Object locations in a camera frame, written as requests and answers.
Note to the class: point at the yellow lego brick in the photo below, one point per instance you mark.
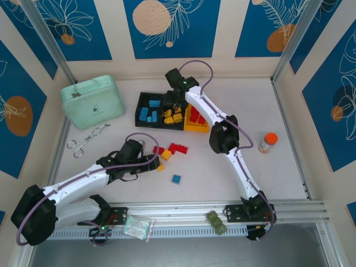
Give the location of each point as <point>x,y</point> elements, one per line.
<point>161,168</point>
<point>169,120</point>
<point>167,113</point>
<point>178,118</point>
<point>166,154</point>

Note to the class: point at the red lego brick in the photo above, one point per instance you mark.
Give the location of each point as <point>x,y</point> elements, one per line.
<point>193,118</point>
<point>173,147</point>
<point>182,150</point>
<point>195,111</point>
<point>202,119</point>
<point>161,150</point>

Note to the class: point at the blue lego brick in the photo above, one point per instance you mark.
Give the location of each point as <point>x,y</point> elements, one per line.
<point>143,114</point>
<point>176,179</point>
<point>150,119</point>
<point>154,113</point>
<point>155,103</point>

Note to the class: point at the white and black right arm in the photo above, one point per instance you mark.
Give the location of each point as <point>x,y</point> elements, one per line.
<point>200,103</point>

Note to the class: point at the black plastic bin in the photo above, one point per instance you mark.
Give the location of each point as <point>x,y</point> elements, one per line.
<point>147,125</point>
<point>172,127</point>

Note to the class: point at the yellow plastic bin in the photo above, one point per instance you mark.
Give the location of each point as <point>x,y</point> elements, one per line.
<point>194,128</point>

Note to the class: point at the metal scissor tongs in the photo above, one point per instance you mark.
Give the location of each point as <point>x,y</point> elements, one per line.
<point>89,137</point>

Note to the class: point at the clear plastic bag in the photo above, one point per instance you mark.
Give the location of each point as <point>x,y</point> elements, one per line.
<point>137,226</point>

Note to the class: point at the mint green zip case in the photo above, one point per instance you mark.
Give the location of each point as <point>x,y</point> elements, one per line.
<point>91,103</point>

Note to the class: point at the olive green plastic block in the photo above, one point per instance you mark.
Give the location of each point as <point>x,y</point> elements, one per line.
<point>212,216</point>
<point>216,222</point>
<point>221,229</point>

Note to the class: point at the orange capped bottle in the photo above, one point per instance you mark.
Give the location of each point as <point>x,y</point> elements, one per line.
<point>271,138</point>

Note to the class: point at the long aluminium table rail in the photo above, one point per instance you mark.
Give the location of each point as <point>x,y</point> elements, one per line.
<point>180,207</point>

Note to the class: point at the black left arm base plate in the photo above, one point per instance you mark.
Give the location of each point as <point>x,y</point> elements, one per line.
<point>119,215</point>

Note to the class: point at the blue floral wall panel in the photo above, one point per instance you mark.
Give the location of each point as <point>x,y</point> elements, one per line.
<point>30,36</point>
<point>16,83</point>
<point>83,41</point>
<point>328,125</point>
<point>172,47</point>
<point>258,27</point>
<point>307,41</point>

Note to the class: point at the aluminium side rail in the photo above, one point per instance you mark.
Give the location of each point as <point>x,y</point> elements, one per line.
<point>283,111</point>
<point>54,169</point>

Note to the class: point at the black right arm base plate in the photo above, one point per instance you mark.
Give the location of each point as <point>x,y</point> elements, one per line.
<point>232,214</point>

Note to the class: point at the aluminium frame post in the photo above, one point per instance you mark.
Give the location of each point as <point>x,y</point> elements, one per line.
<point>48,36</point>
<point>295,36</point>

